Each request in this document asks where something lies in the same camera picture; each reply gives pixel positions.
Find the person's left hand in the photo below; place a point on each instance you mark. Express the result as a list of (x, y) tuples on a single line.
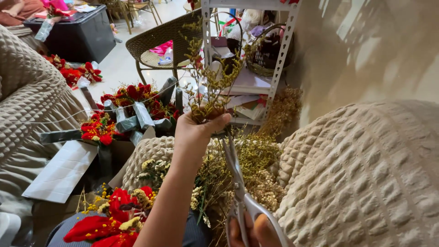
[(192, 132)]

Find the person's right hand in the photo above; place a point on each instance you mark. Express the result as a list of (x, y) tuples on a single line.
[(263, 233)]

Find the person's right fingers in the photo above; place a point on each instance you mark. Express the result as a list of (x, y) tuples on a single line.
[(263, 230)]

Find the silver scissors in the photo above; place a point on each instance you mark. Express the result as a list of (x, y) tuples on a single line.
[(239, 187)]

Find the dried yellow flower sprig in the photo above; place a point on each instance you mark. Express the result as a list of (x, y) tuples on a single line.
[(211, 82)]

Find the heap of dried filler flowers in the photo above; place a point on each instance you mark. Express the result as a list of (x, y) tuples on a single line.
[(253, 161)]

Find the beige textured sofa armrest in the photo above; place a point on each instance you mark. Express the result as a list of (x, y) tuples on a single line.
[(363, 178)]

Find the bundle of dried brown flowers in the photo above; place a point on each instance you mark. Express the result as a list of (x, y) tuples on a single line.
[(283, 109)]

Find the beige textured cushion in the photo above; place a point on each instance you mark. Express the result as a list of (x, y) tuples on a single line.
[(151, 154)]

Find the red artificial flower bouquet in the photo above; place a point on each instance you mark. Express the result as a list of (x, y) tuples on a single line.
[(115, 219)]

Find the white metal shelf rack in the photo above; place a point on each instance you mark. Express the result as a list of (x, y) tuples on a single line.
[(260, 58)]

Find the carton of wrapped red bouquets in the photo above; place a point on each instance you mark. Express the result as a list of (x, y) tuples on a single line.
[(137, 113)]

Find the clear plastic bottle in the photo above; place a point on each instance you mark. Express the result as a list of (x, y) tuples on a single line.
[(166, 58)]

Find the pink cloth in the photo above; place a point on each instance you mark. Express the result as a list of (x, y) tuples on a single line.
[(162, 48)]

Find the white cardboard sheet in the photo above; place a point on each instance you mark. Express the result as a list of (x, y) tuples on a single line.
[(61, 171)]

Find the brown wicker chair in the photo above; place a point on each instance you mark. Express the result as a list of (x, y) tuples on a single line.
[(161, 37)]

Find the heap of red flowers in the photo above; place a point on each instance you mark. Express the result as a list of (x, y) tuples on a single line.
[(75, 72)]

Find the wooden chairs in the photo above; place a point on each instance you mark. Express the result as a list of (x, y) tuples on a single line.
[(133, 10)]

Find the beige textured sofa cover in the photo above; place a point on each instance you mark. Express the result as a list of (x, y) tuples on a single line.
[(31, 96)]

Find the black storage box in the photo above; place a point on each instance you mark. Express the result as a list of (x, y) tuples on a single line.
[(75, 34)]

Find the grey wrapped red bouquet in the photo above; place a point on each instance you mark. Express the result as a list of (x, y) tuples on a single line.
[(51, 19)]

